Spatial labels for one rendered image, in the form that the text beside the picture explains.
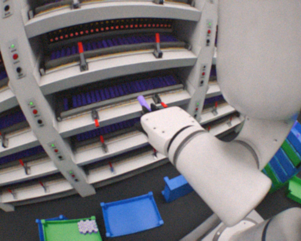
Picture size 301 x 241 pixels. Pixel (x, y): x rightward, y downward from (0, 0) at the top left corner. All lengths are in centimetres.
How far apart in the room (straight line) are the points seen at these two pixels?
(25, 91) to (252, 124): 58
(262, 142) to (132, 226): 78
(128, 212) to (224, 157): 77
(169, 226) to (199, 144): 72
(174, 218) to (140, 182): 32
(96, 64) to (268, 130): 48
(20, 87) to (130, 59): 38
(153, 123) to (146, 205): 69
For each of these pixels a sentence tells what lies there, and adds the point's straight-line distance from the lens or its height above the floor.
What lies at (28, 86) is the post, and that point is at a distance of 52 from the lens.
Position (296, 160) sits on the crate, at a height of 35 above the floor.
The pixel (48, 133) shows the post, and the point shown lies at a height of 55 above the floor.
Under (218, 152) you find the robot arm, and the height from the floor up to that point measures 73.
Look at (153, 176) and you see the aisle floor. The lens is 100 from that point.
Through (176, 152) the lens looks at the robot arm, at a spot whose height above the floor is 70.
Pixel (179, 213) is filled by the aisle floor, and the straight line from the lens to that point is 92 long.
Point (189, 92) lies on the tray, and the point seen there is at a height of 55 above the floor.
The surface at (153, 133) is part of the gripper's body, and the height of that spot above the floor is 69.
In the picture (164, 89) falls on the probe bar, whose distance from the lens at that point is 66.
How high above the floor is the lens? 87
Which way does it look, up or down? 39 degrees down
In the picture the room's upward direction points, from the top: straight up
